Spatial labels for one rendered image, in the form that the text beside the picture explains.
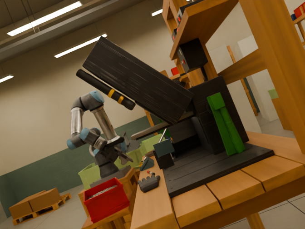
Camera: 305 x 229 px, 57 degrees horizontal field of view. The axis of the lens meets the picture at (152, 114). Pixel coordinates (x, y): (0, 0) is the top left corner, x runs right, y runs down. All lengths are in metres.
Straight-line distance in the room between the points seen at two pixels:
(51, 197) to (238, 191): 6.54
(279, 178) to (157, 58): 8.22
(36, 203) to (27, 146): 2.99
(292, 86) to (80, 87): 8.59
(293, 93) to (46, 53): 9.20
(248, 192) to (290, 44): 0.46
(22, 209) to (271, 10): 7.25
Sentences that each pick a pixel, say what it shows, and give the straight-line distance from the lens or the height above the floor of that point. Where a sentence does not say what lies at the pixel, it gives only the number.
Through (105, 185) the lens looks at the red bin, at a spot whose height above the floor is 0.90.
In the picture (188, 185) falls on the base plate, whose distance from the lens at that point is 1.07.
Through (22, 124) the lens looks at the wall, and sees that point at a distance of 10.00.
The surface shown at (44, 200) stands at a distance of 7.34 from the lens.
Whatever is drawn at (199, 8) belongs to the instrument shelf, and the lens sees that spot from 1.23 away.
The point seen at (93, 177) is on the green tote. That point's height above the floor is 0.87.
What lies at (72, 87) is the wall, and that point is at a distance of 9.36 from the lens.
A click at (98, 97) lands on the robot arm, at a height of 1.46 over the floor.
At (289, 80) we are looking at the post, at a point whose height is 1.13.
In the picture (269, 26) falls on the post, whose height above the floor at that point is 1.30.
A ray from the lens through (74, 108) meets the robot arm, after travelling 2.11.
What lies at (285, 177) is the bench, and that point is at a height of 0.86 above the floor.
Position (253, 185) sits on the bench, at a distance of 0.92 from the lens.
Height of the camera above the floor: 1.19
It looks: level
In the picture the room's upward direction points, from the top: 23 degrees counter-clockwise
